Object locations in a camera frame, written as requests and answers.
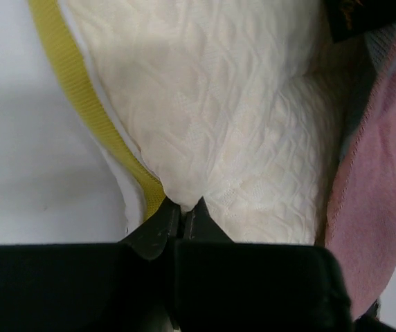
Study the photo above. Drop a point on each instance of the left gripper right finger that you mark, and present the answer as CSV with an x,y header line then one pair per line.
x,y
199,245

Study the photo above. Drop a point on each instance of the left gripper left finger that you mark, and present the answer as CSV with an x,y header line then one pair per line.
x,y
138,302

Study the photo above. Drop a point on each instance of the cream memory foam pillow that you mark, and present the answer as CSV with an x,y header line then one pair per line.
x,y
239,103

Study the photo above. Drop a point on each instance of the red printed pillowcase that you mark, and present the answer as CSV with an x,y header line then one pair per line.
x,y
361,214

